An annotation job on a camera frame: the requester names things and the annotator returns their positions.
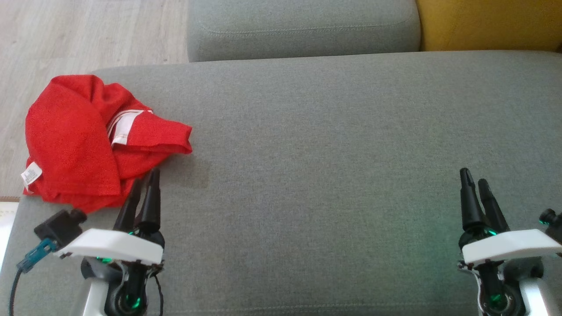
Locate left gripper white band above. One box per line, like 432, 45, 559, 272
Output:
53, 168, 166, 316

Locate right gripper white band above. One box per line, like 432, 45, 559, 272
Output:
459, 168, 562, 316

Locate red basketball jersey white sleeves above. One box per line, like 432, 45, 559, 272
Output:
70, 83, 194, 214

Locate beige floor rug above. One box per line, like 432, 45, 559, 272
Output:
0, 196, 21, 273

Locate grey fabric ottoman seat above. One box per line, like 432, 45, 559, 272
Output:
0, 50, 562, 316

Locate yellow sofa seat section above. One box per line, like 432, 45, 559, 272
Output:
415, 0, 562, 53

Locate grey sofa cushion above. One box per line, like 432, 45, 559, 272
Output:
187, 0, 422, 62

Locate black cable with teal plug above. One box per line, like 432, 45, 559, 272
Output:
9, 238, 58, 316

